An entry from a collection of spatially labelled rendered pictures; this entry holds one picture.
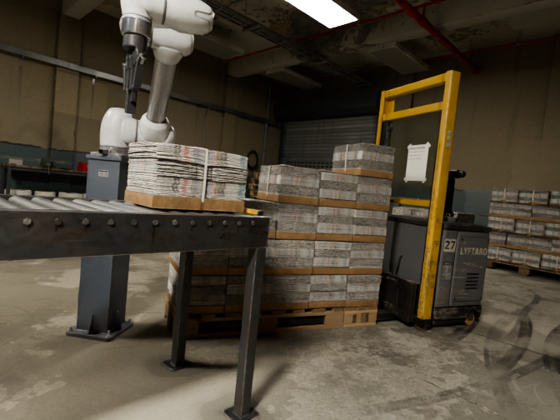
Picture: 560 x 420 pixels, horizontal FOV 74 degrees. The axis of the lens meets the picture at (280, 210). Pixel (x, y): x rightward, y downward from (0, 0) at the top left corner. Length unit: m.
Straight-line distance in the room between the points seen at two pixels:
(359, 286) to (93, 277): 1.70
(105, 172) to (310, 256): 1.32
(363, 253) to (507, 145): 6.19
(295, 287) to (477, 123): 6.91
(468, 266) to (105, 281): 2.53
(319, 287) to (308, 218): 0.48
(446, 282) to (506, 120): 5.96
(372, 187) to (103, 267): 1.77
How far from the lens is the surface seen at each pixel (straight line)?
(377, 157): 2.71
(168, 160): 1.34
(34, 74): 8.73
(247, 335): 1.53
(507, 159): 8.51
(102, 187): 2.25
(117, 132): 2.25
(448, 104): 2.91
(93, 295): 2.35
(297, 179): 2.37
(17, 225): 1.07
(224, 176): 1.44
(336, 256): 2.58
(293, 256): 2.41
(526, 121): 8.58
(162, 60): 1.98
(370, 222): 2.70
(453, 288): 3.16
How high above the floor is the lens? 0.91
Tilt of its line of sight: 3 degrees down
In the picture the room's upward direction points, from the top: 6 degrees clockwise
